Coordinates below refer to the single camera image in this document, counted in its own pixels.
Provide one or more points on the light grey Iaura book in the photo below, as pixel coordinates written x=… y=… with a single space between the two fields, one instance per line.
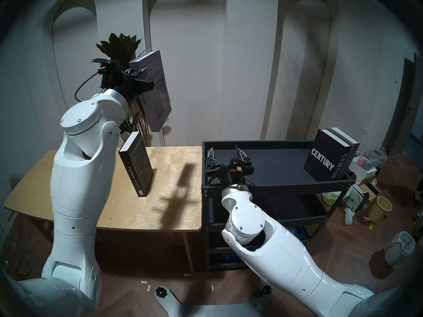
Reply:
x=348 y=138

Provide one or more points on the dark door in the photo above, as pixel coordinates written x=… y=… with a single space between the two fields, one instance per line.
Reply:
x=406 y=105

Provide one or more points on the tall green potted plant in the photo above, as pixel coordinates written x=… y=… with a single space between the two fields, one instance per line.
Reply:
x=119 y=45

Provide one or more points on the white cardboard box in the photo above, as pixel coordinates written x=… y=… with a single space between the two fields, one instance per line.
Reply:
x=363 y=172

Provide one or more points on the green and white carton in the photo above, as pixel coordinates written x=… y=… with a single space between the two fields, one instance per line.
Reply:
x=357 y=197

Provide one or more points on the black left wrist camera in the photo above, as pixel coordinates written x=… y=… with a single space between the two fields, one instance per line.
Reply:
x=109 y=68

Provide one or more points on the light wooden display table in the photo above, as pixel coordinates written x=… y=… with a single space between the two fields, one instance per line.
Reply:
x=165 y=200

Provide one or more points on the black Century book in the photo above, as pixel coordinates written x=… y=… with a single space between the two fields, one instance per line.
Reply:
x=322 y=161

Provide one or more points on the black Fashion book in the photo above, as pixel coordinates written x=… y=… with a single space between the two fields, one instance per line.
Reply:
x=137 y=164

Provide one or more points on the black metal shelf cart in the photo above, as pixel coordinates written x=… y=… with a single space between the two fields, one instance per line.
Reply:
x=281 y=158

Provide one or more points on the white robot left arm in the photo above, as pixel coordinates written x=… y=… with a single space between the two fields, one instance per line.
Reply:
x=79 y=181

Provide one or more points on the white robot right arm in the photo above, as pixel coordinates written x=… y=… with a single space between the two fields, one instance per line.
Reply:
x=281 y=260

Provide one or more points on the white bin with bag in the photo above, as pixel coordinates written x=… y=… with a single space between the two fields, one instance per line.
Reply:
x=400 y=247

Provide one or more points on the grey metal robot base plate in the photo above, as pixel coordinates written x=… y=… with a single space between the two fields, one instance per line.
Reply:
x=198 y=309

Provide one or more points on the white spray bottle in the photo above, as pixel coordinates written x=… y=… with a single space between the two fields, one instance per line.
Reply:
x=349 y=217

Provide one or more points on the beige bucket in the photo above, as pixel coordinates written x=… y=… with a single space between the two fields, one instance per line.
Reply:
x=379 y=210

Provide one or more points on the brown cardboard box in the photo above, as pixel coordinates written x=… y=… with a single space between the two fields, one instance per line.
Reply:
x=375 y=189

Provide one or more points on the grey Discontent book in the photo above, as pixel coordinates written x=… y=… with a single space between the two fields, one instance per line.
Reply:
x=158 y=98

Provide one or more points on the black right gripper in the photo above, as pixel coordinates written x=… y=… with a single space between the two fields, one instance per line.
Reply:
x=230 y=176

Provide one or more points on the red and yellow small item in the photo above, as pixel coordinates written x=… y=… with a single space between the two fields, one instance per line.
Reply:
x=369 y=222

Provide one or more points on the blue plastic bin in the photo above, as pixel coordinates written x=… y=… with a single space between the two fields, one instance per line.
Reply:
x=231 y=257

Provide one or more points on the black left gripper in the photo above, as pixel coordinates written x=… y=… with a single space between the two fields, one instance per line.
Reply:
x=127 y=87

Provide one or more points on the black star knob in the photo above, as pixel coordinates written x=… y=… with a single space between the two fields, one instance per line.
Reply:
x=264 y=290
x=160 y=292

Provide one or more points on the light green plastic bag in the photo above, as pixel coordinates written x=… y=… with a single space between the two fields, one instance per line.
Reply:
x=332 y=199

